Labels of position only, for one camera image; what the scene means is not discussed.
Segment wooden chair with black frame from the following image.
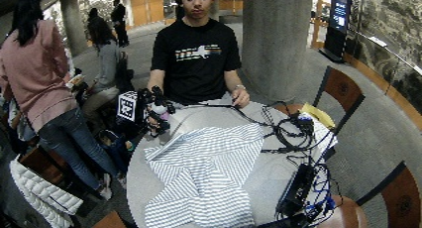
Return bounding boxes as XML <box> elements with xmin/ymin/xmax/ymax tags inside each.
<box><xmin>308</xmin><ymin>161</ymin><xmax>422</xmax><ymax>228</ymax></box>
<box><xmin>276</xmin><ymin>65</ymin><xmax>367</xmax><ymax>161</ymax></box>

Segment white marker cube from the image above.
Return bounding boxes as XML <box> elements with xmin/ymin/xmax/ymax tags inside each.
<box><xmin>115</xmin><ymin>90</ymin><xmax>143</xmax><ymax>124</ymax></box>

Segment wooden doors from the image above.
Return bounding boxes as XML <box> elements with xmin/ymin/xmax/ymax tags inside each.
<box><xmin>128</xmin><ymin>0</ymin><xmax>167</xmax><ymax>27</ymax></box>

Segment black electronics box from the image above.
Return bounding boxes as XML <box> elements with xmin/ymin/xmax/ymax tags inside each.
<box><xmin>277</xmin><ymin>163</ymin><xmax>320</xmax><ymax>217</ymax></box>

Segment black printed t-shirt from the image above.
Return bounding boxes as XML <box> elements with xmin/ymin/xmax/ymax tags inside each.
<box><xmin>151</xmin><ymin>18</ymin><xmax>243</xmax><ymax>106</ymax></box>

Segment blue cables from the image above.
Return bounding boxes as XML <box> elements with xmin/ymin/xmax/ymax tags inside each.
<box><xmin>303</xmin><ymin>155</ymin><xmax>340</xmax><ymax>223</ymax></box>

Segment black display kiosk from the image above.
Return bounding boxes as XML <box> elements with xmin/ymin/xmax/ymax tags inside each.
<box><xmin>319</xmin><ymin>0</ymin><xmax>353</xmax><ymax>64</ymax></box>

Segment black cable bundle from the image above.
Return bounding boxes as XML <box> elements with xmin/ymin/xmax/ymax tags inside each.
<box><xmin>260</xmin><ymin>101</ymin><xmax>320</xmax><ymax>155</ymax></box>

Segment metal handrail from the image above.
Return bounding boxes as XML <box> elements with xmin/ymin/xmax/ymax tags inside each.
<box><xmin>352</xmin><ymin>29</ymin><xmax>422</xmax><ymax>77</ymax></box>

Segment wide concrete pillar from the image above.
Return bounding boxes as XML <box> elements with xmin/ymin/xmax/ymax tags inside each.
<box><xmin>242</xmin><ymin>0</ymin><xmax>315</xmax><ymax>102</ymax></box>

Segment blue bag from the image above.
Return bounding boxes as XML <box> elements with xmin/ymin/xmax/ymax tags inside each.
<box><xmin>96</xmin><ymin>128</ymin><xmax>136</xmax><ymax>172</ymax></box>

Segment slim concrete pillar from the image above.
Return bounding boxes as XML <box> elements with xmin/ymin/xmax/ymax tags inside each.
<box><xmin>59</xmin><ymin>0</ymin><xmax>90</xmax><ymax>57</ymax></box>

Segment grey white striped cloth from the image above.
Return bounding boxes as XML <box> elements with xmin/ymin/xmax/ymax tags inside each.
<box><xmin>143</xmin><ymin>123</ymin><xmax>267</xmax><ymax>228</ymax></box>

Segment yellow envelope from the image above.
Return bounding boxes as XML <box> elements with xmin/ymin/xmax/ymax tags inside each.
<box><xmin>300</xmin><ymin>102</ymin><xmax>337</xmax><ymax>130</ymax></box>

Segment long black cable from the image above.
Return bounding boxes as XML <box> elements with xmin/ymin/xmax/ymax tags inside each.
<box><xmin>175</xmin><ymin>101</ymin><xmax>276</xmax><ymax>127</ymax></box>

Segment white paper sheet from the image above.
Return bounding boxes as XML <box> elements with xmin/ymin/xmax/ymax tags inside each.
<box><xmin>308</xmin><ymin>118</ymin><xmax>341</xmax><ymax>152</ymax></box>

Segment white quilted jacket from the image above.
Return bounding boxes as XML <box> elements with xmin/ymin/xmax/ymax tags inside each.
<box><xmin>9</xmin><ymin>154</ymin><xmax>84</xmax><ymax>228</ymax></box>

